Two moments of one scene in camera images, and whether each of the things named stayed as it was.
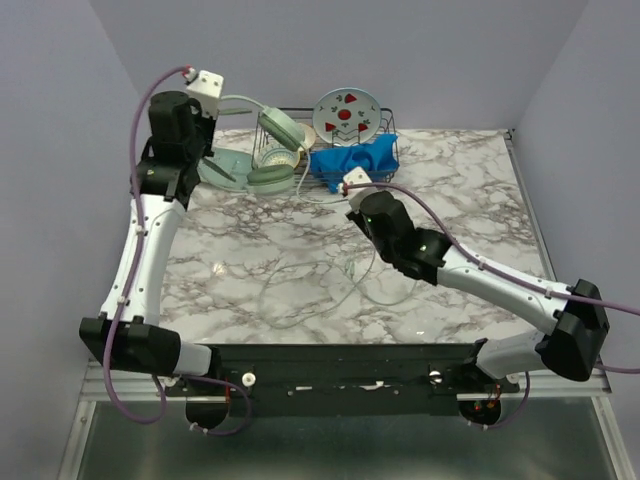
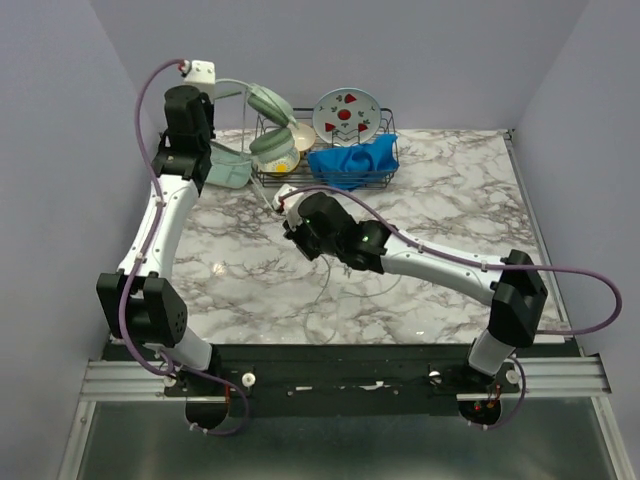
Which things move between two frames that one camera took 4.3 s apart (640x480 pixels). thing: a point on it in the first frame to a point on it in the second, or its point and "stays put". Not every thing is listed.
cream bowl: (309, 136) stays put
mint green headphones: (273, 179) to (277, 145)
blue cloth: (376, 158) stays put
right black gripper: (357, 215) to (292, 228)
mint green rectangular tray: (237, 164) stays put
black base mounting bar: (343, 379) stays put
